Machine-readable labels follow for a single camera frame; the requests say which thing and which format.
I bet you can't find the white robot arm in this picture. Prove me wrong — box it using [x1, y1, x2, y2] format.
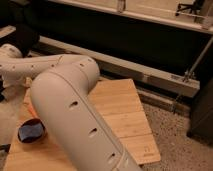
[0, 44, 141, 171]

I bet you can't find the black office chair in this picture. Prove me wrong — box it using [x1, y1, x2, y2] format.
[0, 24, 39, 102]

